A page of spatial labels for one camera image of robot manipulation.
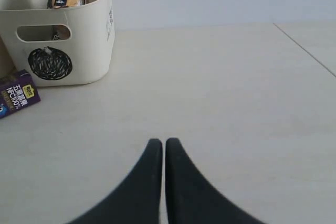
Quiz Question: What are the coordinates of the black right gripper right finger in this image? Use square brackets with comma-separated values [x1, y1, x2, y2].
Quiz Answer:
[165, 138, 262, 223]

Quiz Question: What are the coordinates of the cream bin square mark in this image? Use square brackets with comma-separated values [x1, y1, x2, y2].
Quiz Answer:
[0, 0, 22, 78]

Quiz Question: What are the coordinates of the cream bin circle mark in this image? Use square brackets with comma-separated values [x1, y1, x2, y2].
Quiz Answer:
[1, 0, 115, 87]

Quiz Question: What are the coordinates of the purple drink carton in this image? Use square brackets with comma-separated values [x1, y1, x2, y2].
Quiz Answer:
[0, 70, 41, 119]

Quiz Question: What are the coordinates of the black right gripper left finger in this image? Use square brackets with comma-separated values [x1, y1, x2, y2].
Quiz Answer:
[71, 138, 163, 223]

